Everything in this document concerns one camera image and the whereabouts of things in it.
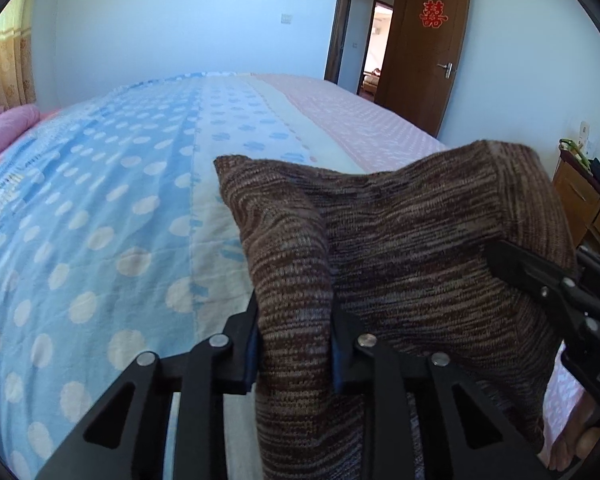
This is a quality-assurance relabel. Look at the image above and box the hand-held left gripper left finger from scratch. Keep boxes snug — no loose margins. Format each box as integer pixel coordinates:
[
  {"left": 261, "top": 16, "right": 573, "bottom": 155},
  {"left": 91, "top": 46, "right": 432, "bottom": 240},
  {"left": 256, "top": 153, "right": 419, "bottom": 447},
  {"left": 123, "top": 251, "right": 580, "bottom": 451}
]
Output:
[{"left": 35, "top": 292, "right": 261, "bottom": 480}]

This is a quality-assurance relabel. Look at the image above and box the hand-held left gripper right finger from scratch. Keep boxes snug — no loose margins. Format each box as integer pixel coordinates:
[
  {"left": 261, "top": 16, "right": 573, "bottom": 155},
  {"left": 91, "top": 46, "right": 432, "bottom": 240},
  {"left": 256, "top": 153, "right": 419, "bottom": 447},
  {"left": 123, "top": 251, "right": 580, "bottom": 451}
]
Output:
[{"left": 330, "top": 305, "right": 551, "bottom": 480}]

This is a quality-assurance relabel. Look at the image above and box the brown knit sweater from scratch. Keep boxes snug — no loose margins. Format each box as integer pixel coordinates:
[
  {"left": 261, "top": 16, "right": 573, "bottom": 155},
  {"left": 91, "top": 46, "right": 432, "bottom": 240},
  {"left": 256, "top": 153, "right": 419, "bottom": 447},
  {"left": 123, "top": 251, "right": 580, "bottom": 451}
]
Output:
[{"left": 213, "top": 140, "right": 581, "bottom": 480}]

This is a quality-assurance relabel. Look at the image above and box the person's right hand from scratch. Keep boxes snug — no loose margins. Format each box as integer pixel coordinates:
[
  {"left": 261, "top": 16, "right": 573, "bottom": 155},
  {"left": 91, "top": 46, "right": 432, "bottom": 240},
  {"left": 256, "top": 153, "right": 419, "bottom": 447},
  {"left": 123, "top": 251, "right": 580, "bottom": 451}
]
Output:
[{"left": 545, "top": 390, "right": 600, "bottom": 472}]

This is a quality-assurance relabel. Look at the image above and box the wooden drawer cabinet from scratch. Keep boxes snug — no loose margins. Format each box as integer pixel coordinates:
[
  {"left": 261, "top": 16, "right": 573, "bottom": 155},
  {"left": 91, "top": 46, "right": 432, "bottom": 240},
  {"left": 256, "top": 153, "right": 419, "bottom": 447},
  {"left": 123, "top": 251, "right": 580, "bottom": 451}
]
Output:
[{"left": 551, "top": 152, "right": 600, "bottom": 256}]

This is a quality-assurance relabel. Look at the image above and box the blue polka dot bedsheet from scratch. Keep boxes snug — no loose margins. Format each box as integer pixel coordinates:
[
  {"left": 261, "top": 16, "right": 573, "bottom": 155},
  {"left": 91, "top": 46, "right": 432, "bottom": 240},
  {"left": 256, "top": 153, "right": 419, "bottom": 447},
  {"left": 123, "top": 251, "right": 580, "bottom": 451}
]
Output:
[{"left": 0, "top": 72, "right": 361, "bottom": 480}]

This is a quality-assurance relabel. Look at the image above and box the brown wooden door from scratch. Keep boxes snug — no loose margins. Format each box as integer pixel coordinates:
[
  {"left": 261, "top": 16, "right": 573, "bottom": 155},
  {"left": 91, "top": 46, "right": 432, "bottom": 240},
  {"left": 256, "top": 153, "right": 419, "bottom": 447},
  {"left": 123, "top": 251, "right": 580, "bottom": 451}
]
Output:
[{"left": 375, "top": 0, "right": 473, "bottom": 138}]

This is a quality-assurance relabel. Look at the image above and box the red paper door decoration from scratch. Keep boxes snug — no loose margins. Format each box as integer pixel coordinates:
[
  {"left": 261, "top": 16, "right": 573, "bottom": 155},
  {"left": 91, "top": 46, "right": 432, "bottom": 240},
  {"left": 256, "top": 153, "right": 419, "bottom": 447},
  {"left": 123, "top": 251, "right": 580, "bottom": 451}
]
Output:
[{"left": 420, "top": 0, "right": 449, "bottom": 29}]

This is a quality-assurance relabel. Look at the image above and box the pink folded quilt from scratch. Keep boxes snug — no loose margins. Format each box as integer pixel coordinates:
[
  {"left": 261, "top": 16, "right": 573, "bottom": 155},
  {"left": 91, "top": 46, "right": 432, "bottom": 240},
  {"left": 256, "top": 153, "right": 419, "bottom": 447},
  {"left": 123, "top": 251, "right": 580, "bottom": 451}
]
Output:
[{"left": 0, "top": 105, "right": 42, "bottom": 167}]

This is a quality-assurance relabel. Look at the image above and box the yellow patterned curtain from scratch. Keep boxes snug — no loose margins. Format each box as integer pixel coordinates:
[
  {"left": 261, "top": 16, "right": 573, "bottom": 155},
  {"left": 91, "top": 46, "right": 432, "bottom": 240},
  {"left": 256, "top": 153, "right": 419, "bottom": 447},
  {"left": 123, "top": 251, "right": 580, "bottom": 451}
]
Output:
[{"left": 0, "top": 0, "right": 37, "bottom": 111}]

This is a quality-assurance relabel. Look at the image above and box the brown wooden door frame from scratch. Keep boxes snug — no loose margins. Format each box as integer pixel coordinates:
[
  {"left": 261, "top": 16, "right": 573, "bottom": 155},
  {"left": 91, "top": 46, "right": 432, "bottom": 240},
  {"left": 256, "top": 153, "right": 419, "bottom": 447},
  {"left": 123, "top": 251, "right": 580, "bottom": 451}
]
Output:
[{"left": 324, "top": 0, "right": 411, "bottom": 96}]

